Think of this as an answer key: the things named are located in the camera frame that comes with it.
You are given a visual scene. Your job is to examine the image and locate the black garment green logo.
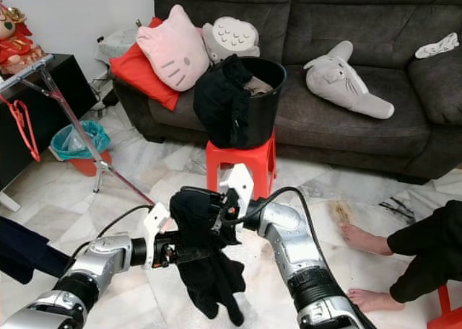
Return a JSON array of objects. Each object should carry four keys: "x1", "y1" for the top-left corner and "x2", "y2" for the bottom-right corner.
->
[{"x1": 170, "y1": 187, "x2": 248, "y2": 327}]

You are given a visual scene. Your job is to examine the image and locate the red plastic hanger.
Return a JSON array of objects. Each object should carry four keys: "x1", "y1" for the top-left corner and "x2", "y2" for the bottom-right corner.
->
[{"x1": 6, "y1": 95, "x2": 43, "y2": 163}]

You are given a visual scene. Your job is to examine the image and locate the black plastic bucket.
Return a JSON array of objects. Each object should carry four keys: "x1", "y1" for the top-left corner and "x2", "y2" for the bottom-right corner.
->
[{"x1": 206, "y1": 56, "x2": 288, "y2": 150}]

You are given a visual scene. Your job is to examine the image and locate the dark crumpled garment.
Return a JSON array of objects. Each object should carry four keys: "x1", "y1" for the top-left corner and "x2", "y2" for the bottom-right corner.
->
[{"x1": 193, "y1": 53, "x2": 256, "y2": 150}]

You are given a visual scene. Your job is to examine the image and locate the red plastic bin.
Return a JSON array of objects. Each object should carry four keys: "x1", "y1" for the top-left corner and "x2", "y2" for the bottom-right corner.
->
[{"x1": 69, "y1": 150, "x2": 113, "y2": 177}]

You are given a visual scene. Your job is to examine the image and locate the beige cloth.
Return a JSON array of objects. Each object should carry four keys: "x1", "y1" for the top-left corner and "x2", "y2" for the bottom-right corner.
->
[{"x1": 248, "y1": 76, "x2": 276, "y2": 97}]

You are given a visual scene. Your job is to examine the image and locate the black shirt white print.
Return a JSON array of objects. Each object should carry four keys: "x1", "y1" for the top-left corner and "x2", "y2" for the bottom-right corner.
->
[{"x1": 0, "y1": 215, "x2": 71, "y2": 286}]

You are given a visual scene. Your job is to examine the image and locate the person bare foot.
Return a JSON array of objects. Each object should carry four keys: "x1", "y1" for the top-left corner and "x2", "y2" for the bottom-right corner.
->
[
  {"x1": 339, "y1": 223, "x2": 395, "y2": 257},
  {"x1": 346, "y1": 288, "x2": 406, "y2": 314}
]

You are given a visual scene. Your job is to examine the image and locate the teal plastic bag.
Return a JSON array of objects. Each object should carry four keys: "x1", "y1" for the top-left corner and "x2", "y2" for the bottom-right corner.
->
[{"x1": 49, "y1": 120, "x2": 112, "y2": 162}]

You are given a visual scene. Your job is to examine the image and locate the red cushion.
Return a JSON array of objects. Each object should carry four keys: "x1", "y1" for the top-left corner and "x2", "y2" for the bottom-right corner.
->
[{"x1": 108, "y1": 17, "x2": 182, "y2": 113}]

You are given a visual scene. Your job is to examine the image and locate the silver clothes rack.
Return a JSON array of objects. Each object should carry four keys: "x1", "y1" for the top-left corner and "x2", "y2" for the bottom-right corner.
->
[{"x1": 0, "y1": 53, "x2": 157, "y2": 206}]

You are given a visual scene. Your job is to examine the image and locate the pink plush pillow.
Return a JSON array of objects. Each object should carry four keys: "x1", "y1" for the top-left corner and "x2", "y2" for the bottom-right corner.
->
[{"x1": 136, "y1": 4, "x2": 211, "y2": 92}]

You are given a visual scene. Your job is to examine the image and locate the grey pink plush toy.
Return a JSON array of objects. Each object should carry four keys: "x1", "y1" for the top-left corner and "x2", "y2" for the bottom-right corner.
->
[{"x1": 202, "y1": 16, "x2": 261, "y2": 65}]

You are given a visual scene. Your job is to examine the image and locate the black television console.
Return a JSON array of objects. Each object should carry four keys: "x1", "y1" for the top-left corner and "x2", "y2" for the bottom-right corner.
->
[{"x1": 0, "y1": 53, "x2": 99, "y2": 200}]

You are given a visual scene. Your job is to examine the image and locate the white side table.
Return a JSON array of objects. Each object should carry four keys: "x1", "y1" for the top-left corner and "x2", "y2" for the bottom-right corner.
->
[{"x1": 97, "y1": 27, "x2": 139, "y2": 67}]

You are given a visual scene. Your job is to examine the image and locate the person leg black trousers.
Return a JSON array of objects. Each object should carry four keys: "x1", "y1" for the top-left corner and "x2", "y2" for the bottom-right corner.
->
[{"x1": 386, "y1": 201, "x2": 462, "y2": 305}]

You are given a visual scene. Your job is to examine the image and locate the red gold fortune figurine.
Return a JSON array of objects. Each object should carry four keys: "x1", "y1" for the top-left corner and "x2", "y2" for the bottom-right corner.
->
[{"x1": 0, "y1": 3, "x2": 45, "y2": 76}]

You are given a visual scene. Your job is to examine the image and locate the small white plush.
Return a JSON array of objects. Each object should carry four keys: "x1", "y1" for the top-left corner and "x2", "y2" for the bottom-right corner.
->
[{"x1": 415, "y1": 32, "x2": 461, "y2": 60}]

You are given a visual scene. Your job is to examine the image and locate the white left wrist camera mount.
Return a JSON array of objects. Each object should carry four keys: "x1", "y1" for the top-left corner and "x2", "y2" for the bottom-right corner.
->
[{"x1": 143, "y1": 201, "x2": 173, "y2": 250}]

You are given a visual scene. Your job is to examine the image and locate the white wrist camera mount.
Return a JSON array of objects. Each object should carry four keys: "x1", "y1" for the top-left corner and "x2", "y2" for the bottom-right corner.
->
[
  {"x1": 143, "y1": 201, "x2": 173, "y2": 250},
  {"x1": 220, "y1": 163, "x2": 256, "y2": 222}
]

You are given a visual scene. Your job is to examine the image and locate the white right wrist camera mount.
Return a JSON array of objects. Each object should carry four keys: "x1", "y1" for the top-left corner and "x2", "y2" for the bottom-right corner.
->
[{"x1": 220, "y1": 163, "x2": 256, "y2": 222}]

